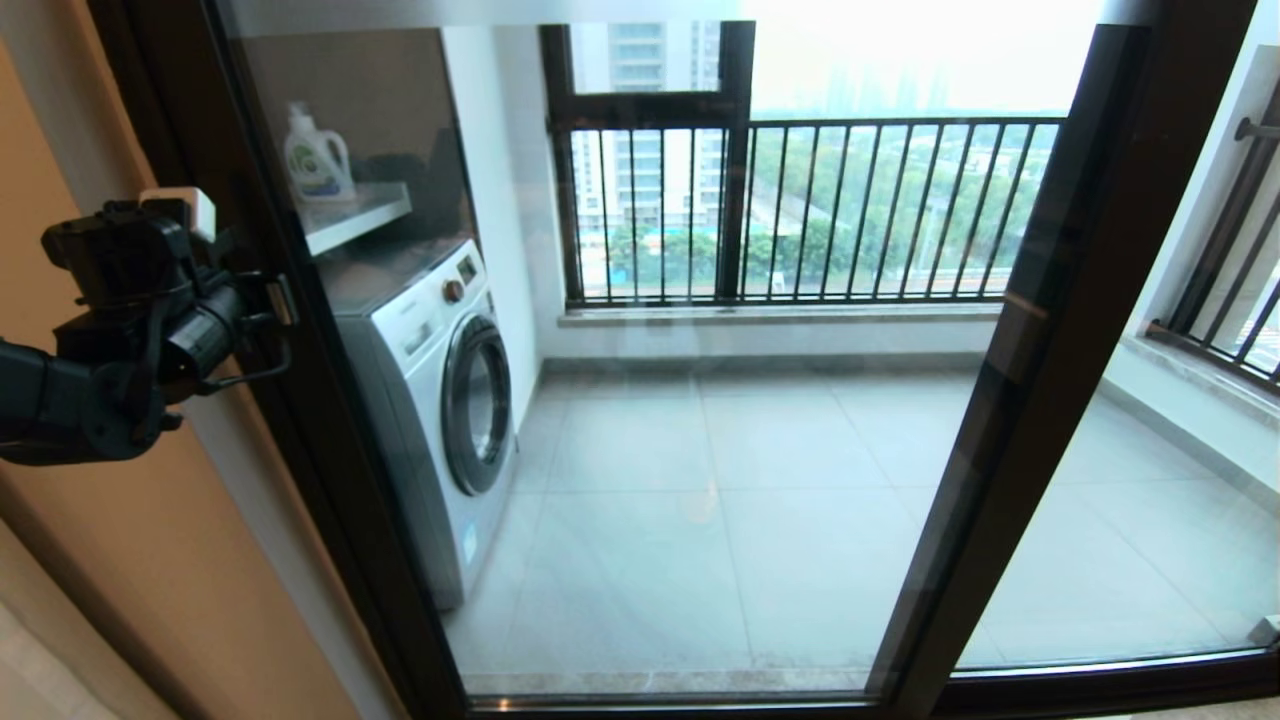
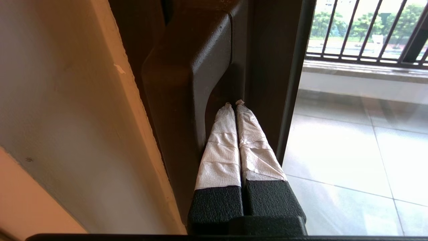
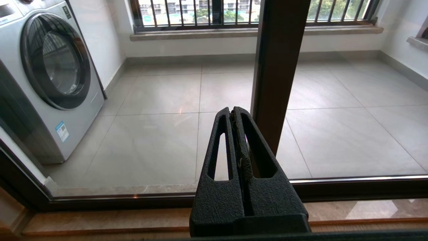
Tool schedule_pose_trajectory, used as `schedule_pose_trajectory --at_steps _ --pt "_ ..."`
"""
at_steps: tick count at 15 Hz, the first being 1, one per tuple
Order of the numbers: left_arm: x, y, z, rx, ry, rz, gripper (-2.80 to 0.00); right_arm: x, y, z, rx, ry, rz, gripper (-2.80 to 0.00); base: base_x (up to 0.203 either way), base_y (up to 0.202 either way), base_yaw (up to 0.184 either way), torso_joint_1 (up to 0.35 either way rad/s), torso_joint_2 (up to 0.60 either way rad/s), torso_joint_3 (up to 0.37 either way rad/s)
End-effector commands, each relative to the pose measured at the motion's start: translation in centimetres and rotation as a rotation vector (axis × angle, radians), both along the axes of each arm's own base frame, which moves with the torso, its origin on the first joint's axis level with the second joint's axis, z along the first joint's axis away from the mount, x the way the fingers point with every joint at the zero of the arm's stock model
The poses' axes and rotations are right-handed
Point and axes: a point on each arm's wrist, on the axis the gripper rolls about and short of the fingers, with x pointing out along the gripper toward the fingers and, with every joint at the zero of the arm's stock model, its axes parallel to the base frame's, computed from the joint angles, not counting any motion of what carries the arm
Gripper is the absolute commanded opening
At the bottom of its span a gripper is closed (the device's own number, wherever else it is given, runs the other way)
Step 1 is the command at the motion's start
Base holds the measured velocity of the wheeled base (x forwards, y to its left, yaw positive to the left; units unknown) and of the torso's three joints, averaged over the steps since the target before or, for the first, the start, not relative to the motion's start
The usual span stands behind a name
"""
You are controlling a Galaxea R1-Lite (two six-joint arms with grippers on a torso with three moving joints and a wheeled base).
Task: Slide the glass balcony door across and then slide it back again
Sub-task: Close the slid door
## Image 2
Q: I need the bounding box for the black window frame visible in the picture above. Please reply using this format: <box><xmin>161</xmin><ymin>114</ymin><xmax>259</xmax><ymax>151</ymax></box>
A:
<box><xmin>398</xmin><ymin>13</ymin><xmax>428</xmax><ymax>66</ymax></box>

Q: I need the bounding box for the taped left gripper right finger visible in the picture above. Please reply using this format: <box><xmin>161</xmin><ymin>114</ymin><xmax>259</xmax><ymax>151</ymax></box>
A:
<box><xmin>235</xmin><ymin>99</ymin><xmax>306</xmax><ymax>223</ymax></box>

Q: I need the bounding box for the dark brown glass sliding door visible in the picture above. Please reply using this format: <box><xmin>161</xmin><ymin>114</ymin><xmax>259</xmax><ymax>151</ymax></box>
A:
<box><xmin>109</xmin><ymin>0</ymin><xmax>428</xmax><ymax>236</ymax></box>

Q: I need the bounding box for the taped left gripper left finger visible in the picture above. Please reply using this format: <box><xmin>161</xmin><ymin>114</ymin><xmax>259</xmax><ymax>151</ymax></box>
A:
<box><xmin>188</xmin><ymin>102</ymin><xmax>244</xmax><ymax>235</ymax></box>

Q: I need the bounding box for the black metal balcony railing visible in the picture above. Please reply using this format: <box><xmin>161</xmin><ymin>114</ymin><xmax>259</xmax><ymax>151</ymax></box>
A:
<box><xmin>306</xmin><ymin>0</ymin><xmax>428</xmax><ymax>69</ymax></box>

